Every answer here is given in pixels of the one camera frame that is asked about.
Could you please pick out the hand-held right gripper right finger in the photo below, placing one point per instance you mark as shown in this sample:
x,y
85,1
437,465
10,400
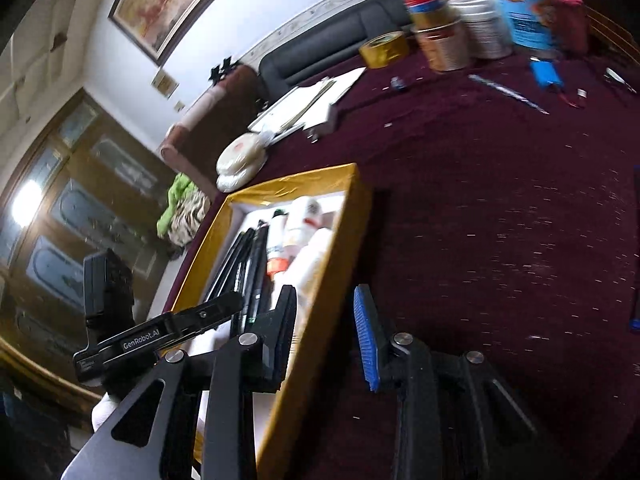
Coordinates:
x,y
367,340

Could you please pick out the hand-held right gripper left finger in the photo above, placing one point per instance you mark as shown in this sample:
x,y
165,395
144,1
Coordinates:
x,y
280,340

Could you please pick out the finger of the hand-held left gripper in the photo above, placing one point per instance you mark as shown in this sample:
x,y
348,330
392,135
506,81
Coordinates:
x,y
222,307

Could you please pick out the bunch of black markers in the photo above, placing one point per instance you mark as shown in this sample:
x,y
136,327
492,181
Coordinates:
x,y
240,260

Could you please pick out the white bottle with orange cap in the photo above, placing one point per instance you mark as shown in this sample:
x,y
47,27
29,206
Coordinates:
x,y
300,230

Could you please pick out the golden cardboard box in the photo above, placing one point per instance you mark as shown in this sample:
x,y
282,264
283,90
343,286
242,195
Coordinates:
x,y
345,220

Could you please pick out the person's left hand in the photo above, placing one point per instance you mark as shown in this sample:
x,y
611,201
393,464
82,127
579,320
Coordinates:
x,y
102,410

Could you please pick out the striped cloth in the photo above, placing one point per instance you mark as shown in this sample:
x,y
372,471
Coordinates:
x,y
192,217

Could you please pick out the wooden glass panel door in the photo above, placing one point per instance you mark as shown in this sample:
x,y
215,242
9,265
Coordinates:
x,y
75,200

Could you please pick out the green cloth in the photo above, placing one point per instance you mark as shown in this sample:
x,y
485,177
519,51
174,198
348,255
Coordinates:
x,y
175,200

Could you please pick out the white round cloth pads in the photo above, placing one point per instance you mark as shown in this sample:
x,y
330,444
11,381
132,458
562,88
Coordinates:
x,y
240,160

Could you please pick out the brown sofa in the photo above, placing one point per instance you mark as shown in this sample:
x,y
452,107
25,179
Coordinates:
x,y
200,130

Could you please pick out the maroon tablecloth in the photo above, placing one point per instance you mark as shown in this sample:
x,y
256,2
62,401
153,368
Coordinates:
x,y
500,210

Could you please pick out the white charger plug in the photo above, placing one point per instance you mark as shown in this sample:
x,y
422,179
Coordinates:
x,y
322,127

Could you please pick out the white paper sheets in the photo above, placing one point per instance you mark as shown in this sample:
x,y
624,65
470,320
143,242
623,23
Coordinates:
x,y
310,100

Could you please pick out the black ornament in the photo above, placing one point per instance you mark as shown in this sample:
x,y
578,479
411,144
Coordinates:
x,y
225,70

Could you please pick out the small blue vial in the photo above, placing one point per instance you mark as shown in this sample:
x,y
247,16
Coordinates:
x,y
398,84

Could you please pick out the silver pen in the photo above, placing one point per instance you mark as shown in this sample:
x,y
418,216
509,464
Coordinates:
x,y
505,92

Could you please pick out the black leather sofa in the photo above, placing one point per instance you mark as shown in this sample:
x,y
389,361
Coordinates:
x,y
325,40

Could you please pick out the yellow tape roll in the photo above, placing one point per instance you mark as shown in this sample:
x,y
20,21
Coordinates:
x,y
385,50

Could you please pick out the framed painting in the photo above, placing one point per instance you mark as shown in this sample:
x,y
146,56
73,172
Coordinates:
x,y
175,0

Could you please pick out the blue battery pack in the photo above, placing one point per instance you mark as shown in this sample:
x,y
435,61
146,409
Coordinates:
x,y
545,72

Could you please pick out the white plastic tub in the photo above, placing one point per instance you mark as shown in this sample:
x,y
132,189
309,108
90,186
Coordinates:
x,y
482,25

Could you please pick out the gold jar with blue lid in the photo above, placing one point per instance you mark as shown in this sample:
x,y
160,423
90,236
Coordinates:
x,y
427,10

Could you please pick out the nail clipper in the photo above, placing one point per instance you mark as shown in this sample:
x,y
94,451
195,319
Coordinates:
x,y
620,80

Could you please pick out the blue label plastic jar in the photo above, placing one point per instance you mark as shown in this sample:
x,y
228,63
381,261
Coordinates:
x,y
525,10

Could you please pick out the pink bottle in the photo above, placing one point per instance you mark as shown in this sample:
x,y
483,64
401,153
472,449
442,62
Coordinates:
x,y
572,25

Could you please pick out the small wall plaque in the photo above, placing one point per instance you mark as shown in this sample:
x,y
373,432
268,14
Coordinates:
x,y
165,82

